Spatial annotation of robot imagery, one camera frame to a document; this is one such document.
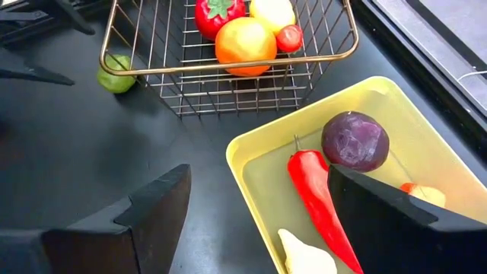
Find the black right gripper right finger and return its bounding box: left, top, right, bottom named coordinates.
left=327, top=164, right=487, bottom=274

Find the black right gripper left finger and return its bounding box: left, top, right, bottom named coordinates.
left=0, top=164, right=191, bottom=274

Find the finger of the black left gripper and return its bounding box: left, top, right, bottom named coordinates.
left=55, top=0, right=96, bottom=36
left=0, top=51, right=75, bottom=87

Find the yellow squash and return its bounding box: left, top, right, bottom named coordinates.
left=414, top=185, right=447, bottom=209

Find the green pepper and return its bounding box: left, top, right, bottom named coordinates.
left=96, top=53, right=138, bottom=95

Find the long red pepper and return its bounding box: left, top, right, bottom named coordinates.
left=287, top=135, right=364, bottom=274

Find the purple onion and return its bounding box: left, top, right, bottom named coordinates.
left=320, top=110, right=390, bottom=174

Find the large red green-stemmed fruit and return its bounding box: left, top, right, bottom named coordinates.
left=194, top=0, right=247, bottom=42

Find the round orange fruit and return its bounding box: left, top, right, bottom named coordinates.
left=215, top=17, right=278, bottom=78

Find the yellow lemon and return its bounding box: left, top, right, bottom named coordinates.
left=249, top=0, right=297, bottom=37

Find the small red tomato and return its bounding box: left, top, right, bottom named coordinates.
left=275, top=24, right=304, bottom=53

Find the pale white pointed vegetable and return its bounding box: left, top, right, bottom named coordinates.
left=277, top=228, right=339, bottom=274

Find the yellow translucent plastic bin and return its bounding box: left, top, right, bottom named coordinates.
left=225, top=75, right=487, bottom=274

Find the copper wire basket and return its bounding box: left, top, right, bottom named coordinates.
left=99, top=0, right=360, bottom=117

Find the metal rig frame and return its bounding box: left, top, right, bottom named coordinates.
left=349, top=0, right=487, bottom=153

